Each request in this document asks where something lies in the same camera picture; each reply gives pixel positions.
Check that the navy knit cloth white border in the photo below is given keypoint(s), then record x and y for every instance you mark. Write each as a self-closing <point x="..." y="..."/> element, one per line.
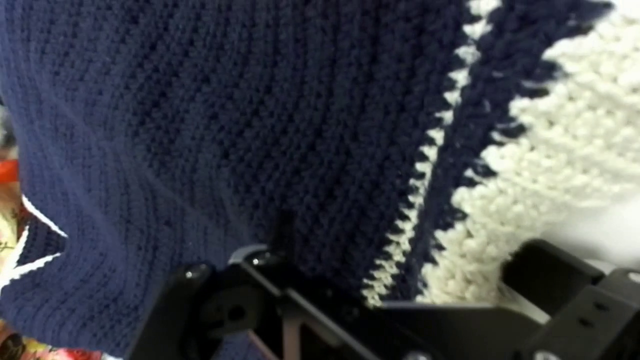
<point x="267" y="132"/>

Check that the pink floral tote bag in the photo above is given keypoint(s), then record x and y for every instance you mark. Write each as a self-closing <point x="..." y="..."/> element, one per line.
<point x="9" y="232"/>

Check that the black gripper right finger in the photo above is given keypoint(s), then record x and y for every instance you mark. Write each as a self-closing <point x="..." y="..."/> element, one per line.
<point x="586" y="313"/>

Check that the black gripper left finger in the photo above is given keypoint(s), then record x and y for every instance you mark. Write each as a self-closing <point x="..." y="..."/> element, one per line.
<point x="233" y="313"/>

